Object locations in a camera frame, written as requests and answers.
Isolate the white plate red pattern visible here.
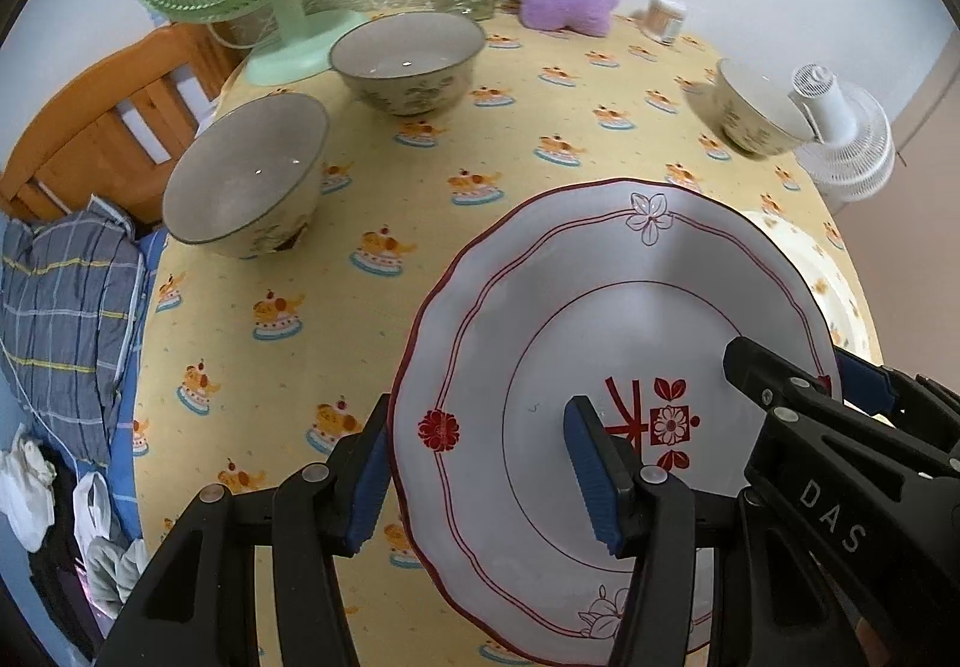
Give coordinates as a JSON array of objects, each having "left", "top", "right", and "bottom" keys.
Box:
[{"left": 391, "top": 179, "right": 839, "bottom": 665}]

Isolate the floral ceramic bowl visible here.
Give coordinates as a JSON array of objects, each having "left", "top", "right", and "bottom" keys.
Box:
[
  {"left": 715, "top": 58, "right": 814, "bottom": 157},
  {"left": 329, "top": 11, "right": 487, "bottom": 116},
  {"left": 161, "top": 92, "right": 331, "bottom": 259}
]

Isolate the scalloped yellow floral plate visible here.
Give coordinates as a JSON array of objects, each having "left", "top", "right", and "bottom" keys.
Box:
[{"left": 743, "top": 211, "right": 874, "bottom": 363}]

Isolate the pile of clothes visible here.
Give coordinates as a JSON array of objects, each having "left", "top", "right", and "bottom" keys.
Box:
[{"left": 2, "top": 425, "right": 148, "bottom": 662}]

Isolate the blue plaid bedsheet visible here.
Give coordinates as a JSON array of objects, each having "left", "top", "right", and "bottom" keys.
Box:
[{"left": 106, "top": 229, "right": 167, "bottom": 539}]

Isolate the white clip fan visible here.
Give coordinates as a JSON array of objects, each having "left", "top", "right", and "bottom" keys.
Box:
[{"left": 789, "top": 62, "right": 896, "bottom": 206}]

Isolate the yellow patterned tablecloth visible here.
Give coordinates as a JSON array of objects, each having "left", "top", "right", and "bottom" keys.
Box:
[{"left": 130, "top": 9, "right": 881, "bottom": 667}]

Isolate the grey plaid pillow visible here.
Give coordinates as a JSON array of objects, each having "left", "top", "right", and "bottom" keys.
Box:
[{"left": 2, "top": 196, "right": 145, "bottom": 465}]

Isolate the toothpick container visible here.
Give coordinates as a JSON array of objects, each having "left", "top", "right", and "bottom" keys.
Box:
[{"left": 641, "top": 0, "right": 686, "bottom": 46}]

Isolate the wooden bed headboard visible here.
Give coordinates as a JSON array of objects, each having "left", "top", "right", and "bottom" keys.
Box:
[{"left": 2, "top": 23, "right": 242, "bottom": 227}]

